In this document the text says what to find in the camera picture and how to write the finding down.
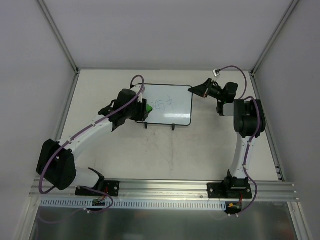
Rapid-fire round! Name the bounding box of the white whiteboard black frame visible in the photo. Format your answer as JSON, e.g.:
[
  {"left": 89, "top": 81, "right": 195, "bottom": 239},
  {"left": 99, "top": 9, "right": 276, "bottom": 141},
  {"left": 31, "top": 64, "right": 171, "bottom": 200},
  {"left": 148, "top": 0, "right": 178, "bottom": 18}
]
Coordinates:
[{"left": 139, "top": 84, "right": 193, "bottom": 126}]

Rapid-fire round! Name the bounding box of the aluminium mounting rail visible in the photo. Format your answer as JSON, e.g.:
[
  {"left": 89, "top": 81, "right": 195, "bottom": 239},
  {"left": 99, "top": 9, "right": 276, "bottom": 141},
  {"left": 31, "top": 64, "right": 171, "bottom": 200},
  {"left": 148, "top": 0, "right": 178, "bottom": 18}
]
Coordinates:
[{"left": 28, "top": 176, "right": 300, "bottom": 201}]

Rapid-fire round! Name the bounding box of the green whiteboard eraser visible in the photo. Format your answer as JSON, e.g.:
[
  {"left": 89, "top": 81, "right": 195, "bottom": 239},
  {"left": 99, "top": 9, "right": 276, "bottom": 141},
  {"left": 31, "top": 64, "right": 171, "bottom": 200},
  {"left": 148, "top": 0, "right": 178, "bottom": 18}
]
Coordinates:
[{"left": 146, "top": 104, "right": 153, "bottom": 114}]

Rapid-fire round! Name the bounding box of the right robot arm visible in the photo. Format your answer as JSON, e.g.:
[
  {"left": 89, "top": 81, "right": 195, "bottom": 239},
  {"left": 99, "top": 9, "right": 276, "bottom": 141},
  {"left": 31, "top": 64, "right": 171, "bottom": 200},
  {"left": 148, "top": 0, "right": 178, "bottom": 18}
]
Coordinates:
[{"left": 188, "top": 78, "right": 266, "bottom": 199}]

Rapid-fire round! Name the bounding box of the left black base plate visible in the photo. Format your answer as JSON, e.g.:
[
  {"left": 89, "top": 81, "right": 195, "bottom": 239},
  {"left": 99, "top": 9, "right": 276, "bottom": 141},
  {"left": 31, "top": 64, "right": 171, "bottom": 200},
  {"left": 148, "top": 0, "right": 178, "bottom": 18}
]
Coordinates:
[{"left": 75, "top": 180, "right": 120, "bottom": 197}]

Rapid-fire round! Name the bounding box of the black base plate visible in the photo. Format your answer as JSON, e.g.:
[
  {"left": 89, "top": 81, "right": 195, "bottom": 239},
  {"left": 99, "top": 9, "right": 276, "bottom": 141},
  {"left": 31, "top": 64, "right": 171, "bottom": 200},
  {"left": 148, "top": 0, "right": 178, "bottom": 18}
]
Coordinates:
[
  {"left": 75, "top": 180, "right": 120, "bottom": 197},
  {"left": 207, "top": 182, "right": 253, "bottom": 199}
]

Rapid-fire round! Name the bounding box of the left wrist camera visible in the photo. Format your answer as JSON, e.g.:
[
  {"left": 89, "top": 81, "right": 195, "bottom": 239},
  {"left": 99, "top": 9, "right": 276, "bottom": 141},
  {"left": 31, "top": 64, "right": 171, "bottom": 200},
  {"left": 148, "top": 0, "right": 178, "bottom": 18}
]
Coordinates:
[{"left": 130, "top": 84, "right": 145, "bottom": 103}]

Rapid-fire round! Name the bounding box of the white slotted cable duct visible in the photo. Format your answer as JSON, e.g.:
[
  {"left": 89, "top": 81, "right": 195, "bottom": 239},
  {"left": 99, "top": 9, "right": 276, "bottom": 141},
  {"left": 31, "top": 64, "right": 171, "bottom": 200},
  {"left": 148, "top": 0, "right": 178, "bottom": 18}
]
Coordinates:
[{"left": 39, "top": 197, "right": 227, "bottom": 211}]

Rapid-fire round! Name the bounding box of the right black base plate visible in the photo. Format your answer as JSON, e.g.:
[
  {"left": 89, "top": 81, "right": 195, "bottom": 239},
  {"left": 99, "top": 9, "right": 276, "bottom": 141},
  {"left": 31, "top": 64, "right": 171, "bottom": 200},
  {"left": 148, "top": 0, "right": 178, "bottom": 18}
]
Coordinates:
[{"left": 207, "top": 182, "right": 253, "bottom": 199}]

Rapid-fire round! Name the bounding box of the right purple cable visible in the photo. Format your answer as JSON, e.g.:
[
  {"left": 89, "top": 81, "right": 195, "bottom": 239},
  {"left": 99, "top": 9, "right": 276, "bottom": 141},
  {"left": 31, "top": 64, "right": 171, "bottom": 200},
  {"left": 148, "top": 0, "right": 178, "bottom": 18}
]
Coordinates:
[{"left": 217, "top": 65, "right": 263, "bottom": 218}]

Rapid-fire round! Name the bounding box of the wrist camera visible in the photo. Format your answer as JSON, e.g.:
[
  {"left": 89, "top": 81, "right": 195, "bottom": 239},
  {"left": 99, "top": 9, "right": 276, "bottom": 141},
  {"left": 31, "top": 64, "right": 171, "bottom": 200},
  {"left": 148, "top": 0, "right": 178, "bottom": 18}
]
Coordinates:
[
  {"left": 130, "top": 84, "right": 145, "bottom": 103},
  {"left": 212, "top": 69, "right": 221, "bottom": 78}
]

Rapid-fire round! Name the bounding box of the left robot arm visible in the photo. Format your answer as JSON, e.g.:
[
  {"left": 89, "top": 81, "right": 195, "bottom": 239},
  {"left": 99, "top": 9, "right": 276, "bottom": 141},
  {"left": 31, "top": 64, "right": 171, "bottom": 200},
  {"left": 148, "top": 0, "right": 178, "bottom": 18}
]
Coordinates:
[{"left": 36, "top": 85, "right": 152, "bottom": 195}]

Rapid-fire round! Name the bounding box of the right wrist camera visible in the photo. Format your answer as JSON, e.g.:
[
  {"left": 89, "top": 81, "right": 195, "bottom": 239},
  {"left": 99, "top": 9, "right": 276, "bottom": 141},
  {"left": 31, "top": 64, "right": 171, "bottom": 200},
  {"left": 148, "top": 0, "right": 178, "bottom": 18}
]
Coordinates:
[{"left": 212, "top": 69, "right": 221, "bottom": 78}]

